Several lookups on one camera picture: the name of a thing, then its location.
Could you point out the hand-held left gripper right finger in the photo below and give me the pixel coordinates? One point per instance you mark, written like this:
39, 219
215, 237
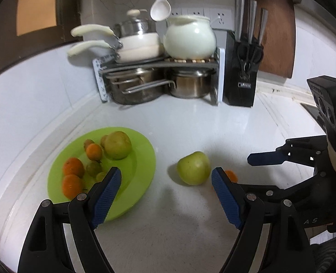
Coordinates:
227, 202

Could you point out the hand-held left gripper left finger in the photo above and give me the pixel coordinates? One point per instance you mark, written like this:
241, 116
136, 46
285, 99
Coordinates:
107, 196

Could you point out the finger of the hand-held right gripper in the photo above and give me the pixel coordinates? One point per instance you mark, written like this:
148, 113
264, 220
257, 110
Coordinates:
287, 192
266, 158

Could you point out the small green fruit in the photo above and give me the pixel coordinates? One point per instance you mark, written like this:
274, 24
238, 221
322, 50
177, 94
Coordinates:
101, 177
93, 168

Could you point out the orange tangerine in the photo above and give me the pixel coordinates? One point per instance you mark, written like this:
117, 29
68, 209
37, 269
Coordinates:
94, 151
232, 175
72, 186
73, 167

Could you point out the lime green plate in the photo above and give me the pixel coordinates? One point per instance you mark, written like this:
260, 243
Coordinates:
139, 162

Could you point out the green apple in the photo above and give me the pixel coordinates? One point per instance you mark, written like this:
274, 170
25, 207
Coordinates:
193, 168

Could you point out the large yellow-green apple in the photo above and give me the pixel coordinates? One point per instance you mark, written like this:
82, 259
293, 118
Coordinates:
117, 145

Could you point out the small brown fruit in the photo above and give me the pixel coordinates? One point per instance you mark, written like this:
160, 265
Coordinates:
89, 143
104, 140

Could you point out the black stove top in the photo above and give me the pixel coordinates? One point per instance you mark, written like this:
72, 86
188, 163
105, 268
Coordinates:
313, 113

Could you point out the black knife block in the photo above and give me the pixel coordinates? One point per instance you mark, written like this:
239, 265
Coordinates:
239, 91

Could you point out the brown wooden cutting board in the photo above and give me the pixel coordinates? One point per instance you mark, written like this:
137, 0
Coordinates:
280, 34

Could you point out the black kitchen scissors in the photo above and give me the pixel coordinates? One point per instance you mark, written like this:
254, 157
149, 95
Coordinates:
250, 55

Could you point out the small steel pot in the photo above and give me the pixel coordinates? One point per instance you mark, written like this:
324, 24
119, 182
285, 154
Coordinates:
190, 86

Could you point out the large steel pot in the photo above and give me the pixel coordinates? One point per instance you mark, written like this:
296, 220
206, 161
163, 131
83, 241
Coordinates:
134, 93

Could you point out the grey pot rack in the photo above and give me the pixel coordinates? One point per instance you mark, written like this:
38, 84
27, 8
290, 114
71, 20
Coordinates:
99, 76

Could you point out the wooden trivet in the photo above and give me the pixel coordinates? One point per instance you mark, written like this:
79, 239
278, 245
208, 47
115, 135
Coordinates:
189, 61

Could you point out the white ceramic pot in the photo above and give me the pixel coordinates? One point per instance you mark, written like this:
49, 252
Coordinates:
189, 38

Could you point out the white wall outlet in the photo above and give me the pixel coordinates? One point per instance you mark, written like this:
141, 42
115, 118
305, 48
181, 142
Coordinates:
221, 18
195, 12
175, 12

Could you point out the dark wooden window frame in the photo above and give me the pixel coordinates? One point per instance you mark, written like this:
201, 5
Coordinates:
68, 11

